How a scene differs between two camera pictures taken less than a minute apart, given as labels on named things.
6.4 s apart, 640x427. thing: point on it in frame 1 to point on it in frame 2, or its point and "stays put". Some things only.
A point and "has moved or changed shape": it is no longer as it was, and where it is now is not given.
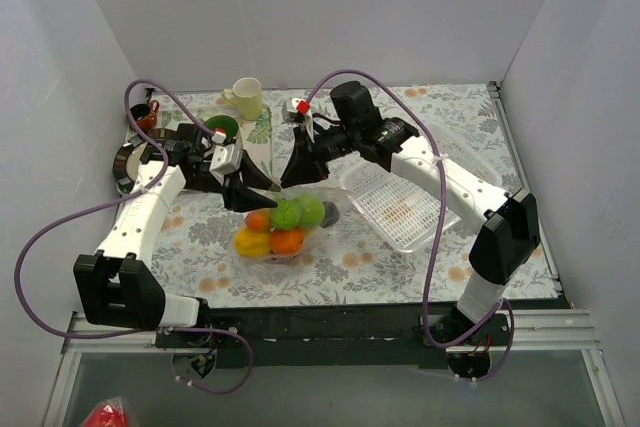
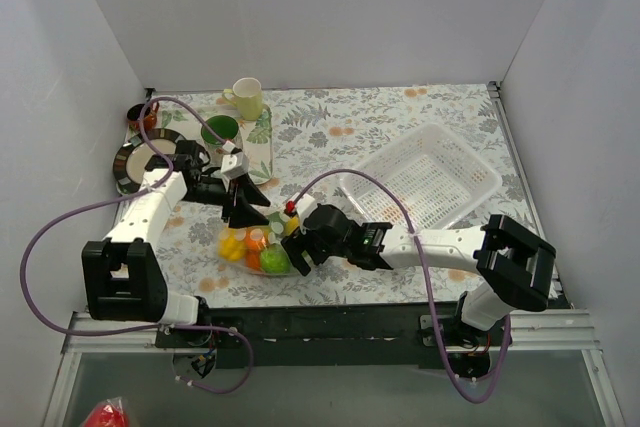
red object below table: (109, 413) stays put
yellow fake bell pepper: (253, 244) to (229, 247)
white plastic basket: (406, 213) stays put
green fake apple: (312, 211) has moved or changed shape
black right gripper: (310, 151) to (304, 243)
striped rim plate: (128, 156) stays put
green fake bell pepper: (286, 215) to (274, 260)
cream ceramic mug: (247, 95) stays put
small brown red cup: (146, 115) stays put
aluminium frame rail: (533, 331) stays put
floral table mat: (398, 195) stays put
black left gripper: (229, 180) to (231, 199)
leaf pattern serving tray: (255, 136) stays put
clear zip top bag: (294, 230) has moved or changed shape
